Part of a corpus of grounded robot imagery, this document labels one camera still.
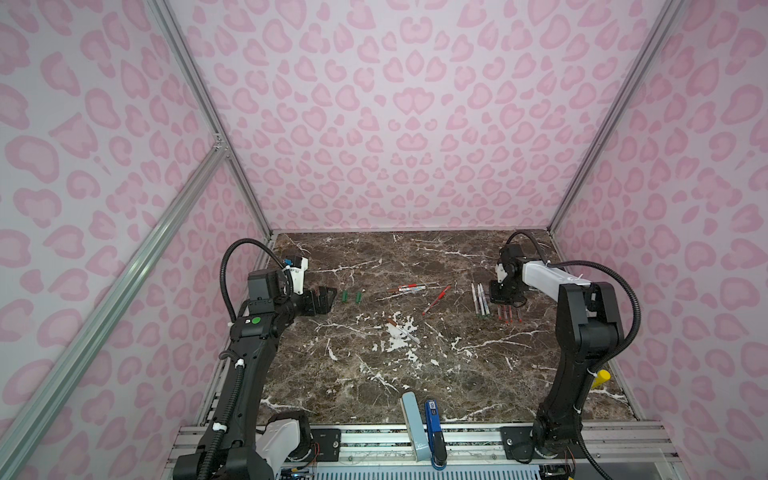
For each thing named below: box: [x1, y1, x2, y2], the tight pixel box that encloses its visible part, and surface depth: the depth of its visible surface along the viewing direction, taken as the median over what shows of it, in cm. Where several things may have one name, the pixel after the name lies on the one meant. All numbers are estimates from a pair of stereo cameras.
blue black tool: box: [425, 400, 447, 471], surface depth 73 cm
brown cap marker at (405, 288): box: [387, 286, 426, 293], surface depth 105 cm
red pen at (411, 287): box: [398, 283, 426, 292], surface depth 105 cm
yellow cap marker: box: [592, 369, 611, 389], surface depth 76 cm
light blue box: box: [400, 391, 431, 462], surface depth 74 cm
